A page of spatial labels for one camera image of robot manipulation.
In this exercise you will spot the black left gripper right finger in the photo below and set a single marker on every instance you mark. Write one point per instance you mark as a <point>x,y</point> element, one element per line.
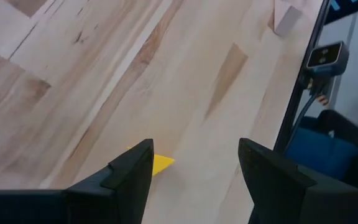
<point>278,193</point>

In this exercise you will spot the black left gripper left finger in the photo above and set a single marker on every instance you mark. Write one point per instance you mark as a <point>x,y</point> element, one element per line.
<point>113,199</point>

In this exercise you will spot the blue chair seat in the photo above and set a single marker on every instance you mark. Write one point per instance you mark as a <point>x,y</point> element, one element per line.
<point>319,152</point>

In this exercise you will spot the yellow triangular block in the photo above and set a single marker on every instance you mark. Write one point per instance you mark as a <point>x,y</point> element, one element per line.
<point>162,163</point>

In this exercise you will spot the person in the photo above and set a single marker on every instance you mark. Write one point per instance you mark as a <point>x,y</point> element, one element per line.
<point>353,130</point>

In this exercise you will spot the black table-level camera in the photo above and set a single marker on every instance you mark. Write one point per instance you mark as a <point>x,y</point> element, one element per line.
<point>326,57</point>

